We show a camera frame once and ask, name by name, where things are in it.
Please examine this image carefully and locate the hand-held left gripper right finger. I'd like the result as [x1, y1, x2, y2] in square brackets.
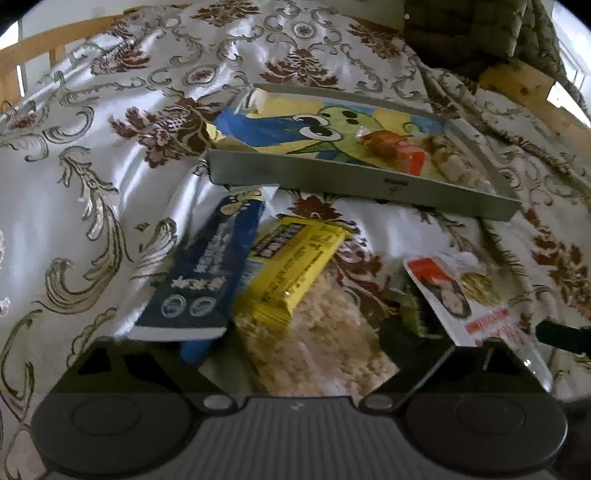
[362, 323, 551, 411]

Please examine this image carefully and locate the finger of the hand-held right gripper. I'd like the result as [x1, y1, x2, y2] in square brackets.
[536, 319, 591, 354]

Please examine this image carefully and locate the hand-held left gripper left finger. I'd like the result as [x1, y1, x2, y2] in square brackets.
[58, 339, 234, 411]

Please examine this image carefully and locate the green snack packet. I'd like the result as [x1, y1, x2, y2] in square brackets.
[388, 295, 435, 340]

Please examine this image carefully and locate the white red snack packet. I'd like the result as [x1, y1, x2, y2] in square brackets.
[403, 253, 552, 391]

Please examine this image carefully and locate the dark blue snack packet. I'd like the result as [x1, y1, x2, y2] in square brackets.
[124, 187, 280, 342]

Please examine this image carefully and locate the clear rice crisp packet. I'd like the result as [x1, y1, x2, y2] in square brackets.
[425, 134, 490, 185]
[198, 265, 402, 398]

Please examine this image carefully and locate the yellow snack packet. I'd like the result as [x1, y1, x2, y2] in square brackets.
[233, 216, 348, 324]

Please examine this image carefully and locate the grey metal tray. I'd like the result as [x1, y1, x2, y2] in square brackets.
[205, 83, 522, 222]

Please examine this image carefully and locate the orange red snack packet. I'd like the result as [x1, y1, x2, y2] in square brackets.
[392, 141, 426, 175]

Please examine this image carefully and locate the floral printed blanket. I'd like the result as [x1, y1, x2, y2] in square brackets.
[0, 4, 591, 480]

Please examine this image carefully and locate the green quilted jacket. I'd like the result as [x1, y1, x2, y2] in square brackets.
[404, 0, 568, 79]

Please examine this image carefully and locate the wooden bed frame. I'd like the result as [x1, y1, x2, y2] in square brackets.
[0, 14, 591, 139]

